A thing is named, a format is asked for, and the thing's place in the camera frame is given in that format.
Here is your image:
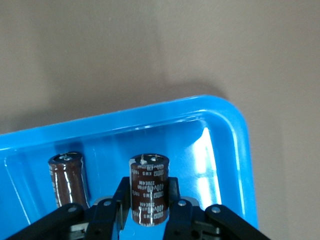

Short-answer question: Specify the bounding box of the brown table mat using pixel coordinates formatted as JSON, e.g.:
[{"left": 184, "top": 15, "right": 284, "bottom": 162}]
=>
[{"left": 0, "top": 0, "right": 320, "bottom": 240}]

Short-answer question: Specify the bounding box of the blue plastic tray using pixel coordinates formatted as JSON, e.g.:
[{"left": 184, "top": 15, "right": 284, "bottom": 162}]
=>
[{"left": 0, "top": 94, "right": 260, "bottom": 240}]

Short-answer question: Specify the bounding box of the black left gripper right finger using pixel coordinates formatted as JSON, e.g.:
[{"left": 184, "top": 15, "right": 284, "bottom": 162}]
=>
[{"left": 162, "top": 176, "right": 276, "bottom": 240}]

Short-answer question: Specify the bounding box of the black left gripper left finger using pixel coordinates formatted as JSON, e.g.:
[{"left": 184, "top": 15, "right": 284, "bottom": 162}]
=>
[{"left": 9, "top": 176, "right": 132, "bottom": 240}]

